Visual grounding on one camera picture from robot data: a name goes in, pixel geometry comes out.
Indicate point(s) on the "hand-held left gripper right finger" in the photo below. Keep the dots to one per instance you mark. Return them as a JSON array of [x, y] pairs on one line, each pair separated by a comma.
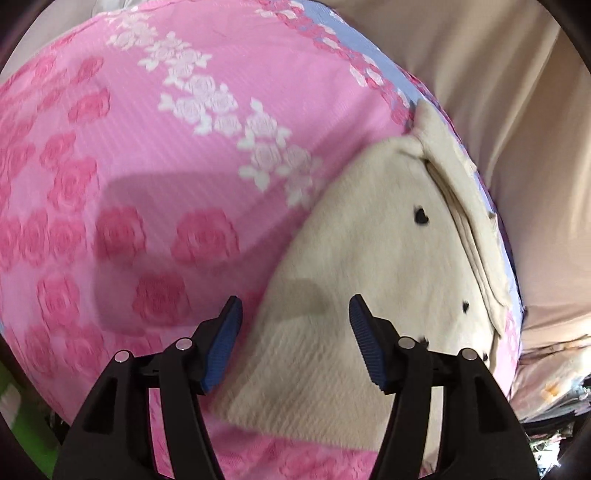
[[366, 339]]

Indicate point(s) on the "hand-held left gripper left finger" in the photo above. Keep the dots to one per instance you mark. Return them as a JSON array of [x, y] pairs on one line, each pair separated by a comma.
[[225, 339]]

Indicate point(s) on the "cream knit sweater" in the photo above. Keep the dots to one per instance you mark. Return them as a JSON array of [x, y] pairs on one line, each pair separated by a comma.
[[369, 277]]

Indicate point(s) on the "pink floral bed sheet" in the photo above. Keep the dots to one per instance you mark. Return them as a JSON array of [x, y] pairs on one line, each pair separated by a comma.
[[138, 184]]

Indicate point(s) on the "light patterned quilt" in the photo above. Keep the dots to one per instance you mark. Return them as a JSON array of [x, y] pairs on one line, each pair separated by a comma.
[[549, 383]]

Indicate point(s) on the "green object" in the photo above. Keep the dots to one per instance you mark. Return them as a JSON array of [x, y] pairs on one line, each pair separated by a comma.
[[23, 415]]

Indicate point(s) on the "beige curtain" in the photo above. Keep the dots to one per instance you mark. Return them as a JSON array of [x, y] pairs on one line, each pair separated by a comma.
[[521, 115]]

